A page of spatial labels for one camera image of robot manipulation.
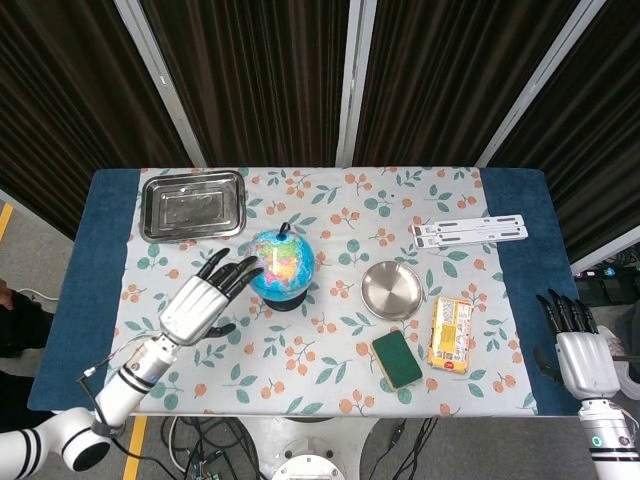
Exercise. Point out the white aluminium frame post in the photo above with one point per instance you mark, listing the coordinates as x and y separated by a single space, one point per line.
356 82
532 82
160 82

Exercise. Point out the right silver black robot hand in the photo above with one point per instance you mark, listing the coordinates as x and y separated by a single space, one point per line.
582 350

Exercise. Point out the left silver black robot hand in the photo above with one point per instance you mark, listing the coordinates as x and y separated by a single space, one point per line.
205 300

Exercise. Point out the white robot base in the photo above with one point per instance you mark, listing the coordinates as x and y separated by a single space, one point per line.
307 450

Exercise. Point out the blue table cover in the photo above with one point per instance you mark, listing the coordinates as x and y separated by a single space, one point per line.
95 260

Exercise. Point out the dark brown curtain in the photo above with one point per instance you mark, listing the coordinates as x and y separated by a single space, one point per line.
260 80

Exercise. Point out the round stainless steel plate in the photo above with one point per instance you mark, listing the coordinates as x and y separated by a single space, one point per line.
392 289

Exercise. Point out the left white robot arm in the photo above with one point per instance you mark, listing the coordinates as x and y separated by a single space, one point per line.
115 385

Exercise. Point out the rectangular stainless steel tray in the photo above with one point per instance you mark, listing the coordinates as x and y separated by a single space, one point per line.
192 206

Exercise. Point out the floral print tablecloth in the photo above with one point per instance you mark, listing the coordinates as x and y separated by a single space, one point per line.
320 350

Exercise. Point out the green yellow scrubbing sponge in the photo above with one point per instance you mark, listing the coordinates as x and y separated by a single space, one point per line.
397 361

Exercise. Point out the small blue desk globe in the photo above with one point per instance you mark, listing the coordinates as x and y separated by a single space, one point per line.
285 265

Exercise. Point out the white folding laptop stand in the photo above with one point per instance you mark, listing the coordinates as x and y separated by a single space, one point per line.
470 229

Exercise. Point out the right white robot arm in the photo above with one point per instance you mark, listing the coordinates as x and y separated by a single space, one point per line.
612 440

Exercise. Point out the yellow snack packet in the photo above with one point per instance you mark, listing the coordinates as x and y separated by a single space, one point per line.
451 334

